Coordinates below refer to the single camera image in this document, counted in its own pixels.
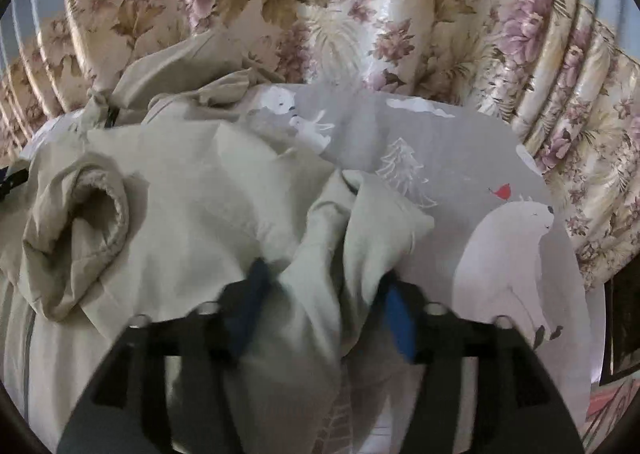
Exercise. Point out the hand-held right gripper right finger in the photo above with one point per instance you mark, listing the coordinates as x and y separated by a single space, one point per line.
400 319

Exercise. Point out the grey animal print bed sheet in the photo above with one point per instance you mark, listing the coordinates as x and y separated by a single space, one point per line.
460 149

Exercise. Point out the beige jacket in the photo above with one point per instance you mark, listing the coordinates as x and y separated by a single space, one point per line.
190 214

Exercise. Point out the pink patterned cloth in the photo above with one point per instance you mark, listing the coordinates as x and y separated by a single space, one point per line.
607 406

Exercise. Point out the dark wooden furniture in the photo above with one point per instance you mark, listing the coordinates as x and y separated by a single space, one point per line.
622 329

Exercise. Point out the blue and floral pleated curtain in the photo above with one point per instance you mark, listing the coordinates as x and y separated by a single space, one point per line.
400 14

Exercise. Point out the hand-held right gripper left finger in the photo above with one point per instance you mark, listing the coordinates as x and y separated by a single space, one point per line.
247 306

